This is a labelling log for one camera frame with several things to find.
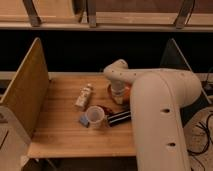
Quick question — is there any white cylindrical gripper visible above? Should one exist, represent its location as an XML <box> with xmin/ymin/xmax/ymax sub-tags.
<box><xmin>111</xmin><ymin>81</ymin><xmax>125</xmax><ymax>105</ymax></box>

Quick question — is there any orange ceramic bowl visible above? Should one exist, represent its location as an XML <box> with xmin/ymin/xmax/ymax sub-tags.
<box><xmin>107</xmin><ymin>84</ymin><xmax>131</xmax><ymax>105</ymax></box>

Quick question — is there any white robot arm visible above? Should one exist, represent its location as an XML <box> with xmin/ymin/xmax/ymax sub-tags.
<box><xmin>104</xmin><ymin>59</ymin><xmax>202</xmax><ymax>171</ymax></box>

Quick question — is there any black rectangular box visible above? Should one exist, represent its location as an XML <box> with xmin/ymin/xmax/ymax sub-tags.
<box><xmin>107</xmin><ymin>110</ymin><xmax>131</xmax><ymax>127</ymax></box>

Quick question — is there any white plastic cup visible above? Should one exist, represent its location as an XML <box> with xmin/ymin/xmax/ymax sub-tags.
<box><xmin>85</xmin><ymin>106</ymin><xmax>105</xmax><ymax>129</ymax></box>

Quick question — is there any small blue block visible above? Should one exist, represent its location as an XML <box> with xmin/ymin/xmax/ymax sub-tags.
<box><xmin>79</xmin><ymin>115</ymin><xmax>89</xmax><ymax>128</ymax></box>

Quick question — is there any right dark side panel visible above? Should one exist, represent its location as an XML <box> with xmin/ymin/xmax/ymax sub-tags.
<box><xmin>160</xmin><ymin>38</ymin><xmax>211</xmax><ymax>126</ymax></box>

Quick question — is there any left wooden side panel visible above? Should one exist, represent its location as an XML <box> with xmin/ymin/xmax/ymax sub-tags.
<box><xmin>0</xmin><ymin>38</ymin><xmax>49</xmax><ymax>142</ymax></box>

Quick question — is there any wooden shelf with brackets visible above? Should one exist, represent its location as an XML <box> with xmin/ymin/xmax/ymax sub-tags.
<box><xmin>0</xmin><ymin>0</ymin><xmax>213</xmax><ymax>32</ymax></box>

